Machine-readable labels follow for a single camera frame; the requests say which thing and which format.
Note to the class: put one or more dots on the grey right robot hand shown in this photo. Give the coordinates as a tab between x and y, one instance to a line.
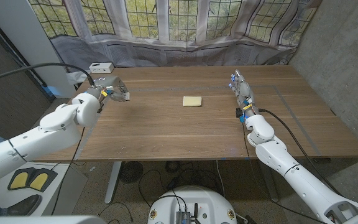
245	91

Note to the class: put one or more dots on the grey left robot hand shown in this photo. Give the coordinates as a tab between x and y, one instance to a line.
109	84

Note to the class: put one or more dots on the small matchbox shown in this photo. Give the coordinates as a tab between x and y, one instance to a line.
126	96

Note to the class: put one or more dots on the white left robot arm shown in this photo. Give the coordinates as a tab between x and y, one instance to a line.
48	137

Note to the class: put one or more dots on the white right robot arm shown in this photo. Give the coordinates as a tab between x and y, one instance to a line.
303	180

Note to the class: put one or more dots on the yellow sponge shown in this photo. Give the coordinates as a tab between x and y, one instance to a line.
192	101

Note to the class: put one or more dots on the white power strip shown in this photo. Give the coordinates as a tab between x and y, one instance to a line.
101	68

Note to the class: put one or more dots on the white plastic sheet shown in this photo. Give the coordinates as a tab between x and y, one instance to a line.
78	77

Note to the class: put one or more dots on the printed window backdrop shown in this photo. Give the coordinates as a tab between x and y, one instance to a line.
182	53

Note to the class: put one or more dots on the black round fan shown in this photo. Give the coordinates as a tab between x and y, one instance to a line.
131	172

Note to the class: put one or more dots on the metal table leg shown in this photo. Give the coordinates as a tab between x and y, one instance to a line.
113	183
272	183

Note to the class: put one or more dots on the white pedal platform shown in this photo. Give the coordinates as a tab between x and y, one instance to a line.
70	183

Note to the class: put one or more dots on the white robot torso base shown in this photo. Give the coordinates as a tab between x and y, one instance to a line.
194	199

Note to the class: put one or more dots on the black yellow foot pedal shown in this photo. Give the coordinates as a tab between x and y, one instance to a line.
19	180
39	180

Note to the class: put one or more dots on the dark shoe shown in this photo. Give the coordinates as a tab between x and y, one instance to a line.
25	205

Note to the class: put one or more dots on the white robot chest edge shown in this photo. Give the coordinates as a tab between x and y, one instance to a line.
42	220

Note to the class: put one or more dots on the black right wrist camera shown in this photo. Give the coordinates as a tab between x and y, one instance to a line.
239	112

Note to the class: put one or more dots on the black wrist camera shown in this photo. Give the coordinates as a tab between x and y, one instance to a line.
239	112
100	108

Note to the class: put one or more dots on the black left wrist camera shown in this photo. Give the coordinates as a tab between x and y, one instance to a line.
100	108

